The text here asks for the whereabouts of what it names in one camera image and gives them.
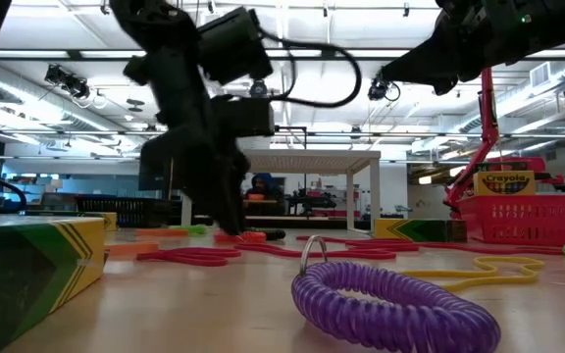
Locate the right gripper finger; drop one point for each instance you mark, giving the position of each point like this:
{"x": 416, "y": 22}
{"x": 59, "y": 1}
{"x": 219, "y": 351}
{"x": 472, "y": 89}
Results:
{"x": 425, "y": 74}
{"x": 420, "y": 56}

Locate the black coil wristband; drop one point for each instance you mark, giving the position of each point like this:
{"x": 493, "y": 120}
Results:
{"x": 275, "y": 234}

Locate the black camera on rig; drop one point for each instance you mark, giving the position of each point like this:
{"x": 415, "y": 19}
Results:
{"x": 258, "y": 88}
{"x": 379, "y": 89}

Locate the orange coil wristband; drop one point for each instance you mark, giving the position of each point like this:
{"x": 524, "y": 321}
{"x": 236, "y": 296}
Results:
{"x": 253, "y": 237}

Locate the yellow rubber band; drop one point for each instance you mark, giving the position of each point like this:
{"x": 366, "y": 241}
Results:
{"x": 508, "y": 283}

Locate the orange rubber band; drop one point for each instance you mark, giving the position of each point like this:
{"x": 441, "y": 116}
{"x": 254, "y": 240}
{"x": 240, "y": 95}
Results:
{"x": 130, "y": 250}
{"x": 160, "y": 233}

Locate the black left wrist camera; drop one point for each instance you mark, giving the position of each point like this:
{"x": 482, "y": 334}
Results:
{"x": 245, "y": 117}

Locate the red desk lamp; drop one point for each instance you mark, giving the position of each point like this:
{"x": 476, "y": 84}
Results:
{"x": 486, "y": 113}

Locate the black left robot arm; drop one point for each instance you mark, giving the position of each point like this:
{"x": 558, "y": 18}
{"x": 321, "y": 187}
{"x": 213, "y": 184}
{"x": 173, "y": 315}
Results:
{"x": 165, "y": 24}

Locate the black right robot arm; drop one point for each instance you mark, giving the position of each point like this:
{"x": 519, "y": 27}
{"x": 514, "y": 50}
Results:
{"x": 557, "y": 29}

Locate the white perforated shelf riser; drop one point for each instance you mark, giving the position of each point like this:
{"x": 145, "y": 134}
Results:
{"x": 312, "y": 161}

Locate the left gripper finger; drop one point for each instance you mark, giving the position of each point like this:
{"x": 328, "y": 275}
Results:
{"x": 219, "y": 196}
{"x": 242, "y": 196}

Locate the black mesh basket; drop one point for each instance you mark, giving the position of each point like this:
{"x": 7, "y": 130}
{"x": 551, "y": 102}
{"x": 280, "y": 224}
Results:
{"x": 125, "y": 211}

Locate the red machine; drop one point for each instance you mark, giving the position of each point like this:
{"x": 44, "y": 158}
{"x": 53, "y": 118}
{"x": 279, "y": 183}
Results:
{"x": 549, "y": 169}

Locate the person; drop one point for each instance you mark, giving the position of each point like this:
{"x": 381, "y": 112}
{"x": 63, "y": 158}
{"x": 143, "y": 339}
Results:
{"x": 264, "y": 185}

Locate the red plastic basket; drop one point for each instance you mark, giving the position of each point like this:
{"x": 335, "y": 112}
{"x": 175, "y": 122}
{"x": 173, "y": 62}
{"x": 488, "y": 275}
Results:
{"x": 523, "y": 220}

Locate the purple coil wristband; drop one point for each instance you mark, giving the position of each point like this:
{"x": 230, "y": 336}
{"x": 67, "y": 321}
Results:
{"x": 341, "y": 309}

